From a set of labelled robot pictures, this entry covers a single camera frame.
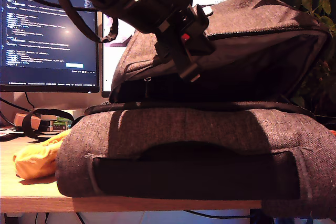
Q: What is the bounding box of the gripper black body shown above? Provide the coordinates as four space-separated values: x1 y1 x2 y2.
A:
154 4 211 82

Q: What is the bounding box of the grey fabric backpack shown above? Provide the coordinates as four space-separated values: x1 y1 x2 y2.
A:
55 0 336 219

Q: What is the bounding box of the yellow pair of socks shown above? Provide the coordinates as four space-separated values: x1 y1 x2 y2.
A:
13 129 69 180

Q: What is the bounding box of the monitor with white screen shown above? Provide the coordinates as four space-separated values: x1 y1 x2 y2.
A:
101 0 245 98

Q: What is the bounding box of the white flat box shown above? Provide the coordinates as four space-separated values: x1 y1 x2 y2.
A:
40 108 85 121

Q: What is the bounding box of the grey monitor stand base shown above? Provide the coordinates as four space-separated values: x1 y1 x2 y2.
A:
31 104 87 112

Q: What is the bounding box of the green leafy house plant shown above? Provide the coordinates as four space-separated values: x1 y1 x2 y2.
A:
288 0 336 117

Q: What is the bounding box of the monitor with dark code screen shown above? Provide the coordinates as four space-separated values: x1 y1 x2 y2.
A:
0 0 100 93

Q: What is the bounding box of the tan cardboard box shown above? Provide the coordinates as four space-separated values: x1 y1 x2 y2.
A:
13 113 40 127

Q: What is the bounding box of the wide black table leg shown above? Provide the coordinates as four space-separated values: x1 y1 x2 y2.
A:
249 208 274 224

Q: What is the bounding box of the flat black desk device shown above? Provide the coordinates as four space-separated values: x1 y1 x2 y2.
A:
0 126 24 142

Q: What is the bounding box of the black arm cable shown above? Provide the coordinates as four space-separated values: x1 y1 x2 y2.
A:
0 0 119 44

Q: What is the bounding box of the black cable under table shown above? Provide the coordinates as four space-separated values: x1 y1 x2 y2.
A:
183 209 253 219

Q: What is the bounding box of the black backpack shoulder strap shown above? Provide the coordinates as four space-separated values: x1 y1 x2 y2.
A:
21 108 75 141

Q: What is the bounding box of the black cable behind monitor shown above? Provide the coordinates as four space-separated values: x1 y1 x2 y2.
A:
0 97 34 112

